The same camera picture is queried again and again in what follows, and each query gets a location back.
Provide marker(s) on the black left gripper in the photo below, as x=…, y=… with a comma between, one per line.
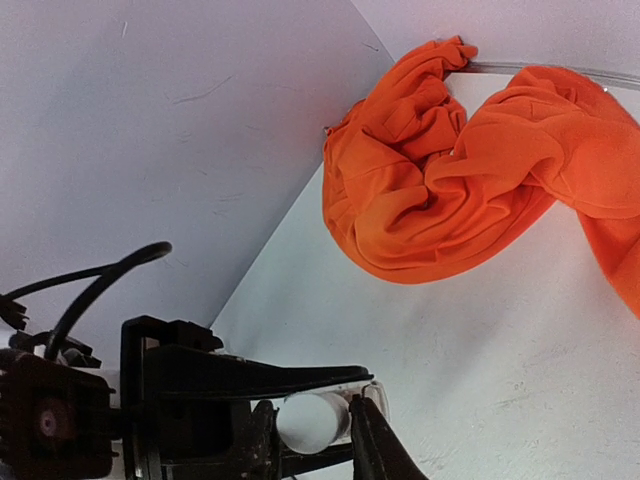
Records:
x=185, y=404

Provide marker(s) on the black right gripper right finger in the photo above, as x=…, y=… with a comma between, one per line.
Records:
x=378, y=454

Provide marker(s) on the orange sweatshirt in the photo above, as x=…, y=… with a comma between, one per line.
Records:
x=416, y=190

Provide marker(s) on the white nail polish cap brush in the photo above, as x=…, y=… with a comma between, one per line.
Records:
x=310, y=423

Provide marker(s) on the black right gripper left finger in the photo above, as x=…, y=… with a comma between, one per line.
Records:
x=255, y=440

